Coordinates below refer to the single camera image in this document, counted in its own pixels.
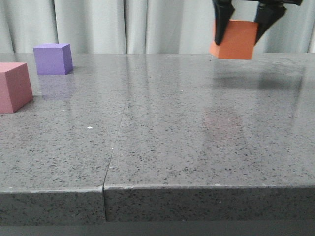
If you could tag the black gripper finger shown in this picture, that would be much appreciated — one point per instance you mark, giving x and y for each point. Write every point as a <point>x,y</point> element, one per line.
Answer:
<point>223,11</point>
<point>268,12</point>

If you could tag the purple foam cube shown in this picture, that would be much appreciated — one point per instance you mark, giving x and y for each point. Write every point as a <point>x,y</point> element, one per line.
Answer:
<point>53,59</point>

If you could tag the pink foam cube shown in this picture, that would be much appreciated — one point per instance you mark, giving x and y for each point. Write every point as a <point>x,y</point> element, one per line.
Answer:
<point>15,86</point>

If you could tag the grey pleated curtain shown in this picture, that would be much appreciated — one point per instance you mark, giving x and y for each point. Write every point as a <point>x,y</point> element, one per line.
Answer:
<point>108,26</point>

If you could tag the orange foam cube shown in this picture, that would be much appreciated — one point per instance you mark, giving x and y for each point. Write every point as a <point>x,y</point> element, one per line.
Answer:
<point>238,41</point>

